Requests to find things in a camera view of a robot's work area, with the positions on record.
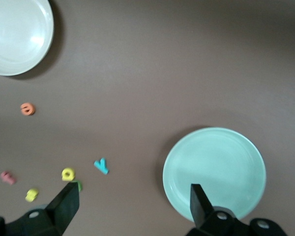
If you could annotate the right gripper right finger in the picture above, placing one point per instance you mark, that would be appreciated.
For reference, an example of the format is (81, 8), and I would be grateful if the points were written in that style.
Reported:
(201, 211)

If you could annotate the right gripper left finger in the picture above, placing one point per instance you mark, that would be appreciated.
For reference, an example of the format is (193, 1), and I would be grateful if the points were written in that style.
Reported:
(64, 211)

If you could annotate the green letter b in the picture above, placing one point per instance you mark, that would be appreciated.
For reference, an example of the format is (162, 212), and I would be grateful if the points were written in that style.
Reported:
(79, 185)

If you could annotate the yellow letter p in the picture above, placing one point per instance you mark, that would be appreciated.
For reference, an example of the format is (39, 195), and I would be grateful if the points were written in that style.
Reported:
(64, 175)

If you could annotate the teal letter y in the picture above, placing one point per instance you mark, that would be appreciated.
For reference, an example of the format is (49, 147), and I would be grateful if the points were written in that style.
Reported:
(102, 167)

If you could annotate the yellow letter s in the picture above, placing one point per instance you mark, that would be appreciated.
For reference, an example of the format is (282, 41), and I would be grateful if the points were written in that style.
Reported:
(31, 195)

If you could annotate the green plate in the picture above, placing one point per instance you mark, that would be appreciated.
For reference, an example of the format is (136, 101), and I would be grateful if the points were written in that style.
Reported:
(211, 162)

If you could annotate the pink letter f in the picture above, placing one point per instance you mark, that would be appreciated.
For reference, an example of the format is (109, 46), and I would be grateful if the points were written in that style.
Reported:
(8, 177)

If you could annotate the orange letter e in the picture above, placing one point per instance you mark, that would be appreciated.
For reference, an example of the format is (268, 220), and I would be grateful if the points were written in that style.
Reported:
(27, 111)

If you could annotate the brown table cover sheet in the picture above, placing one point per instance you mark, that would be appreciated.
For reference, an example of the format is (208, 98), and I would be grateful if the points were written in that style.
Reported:
(147, 86)

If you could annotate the beige plate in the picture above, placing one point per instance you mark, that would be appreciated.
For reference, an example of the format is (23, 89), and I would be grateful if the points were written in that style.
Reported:
(14, 37)

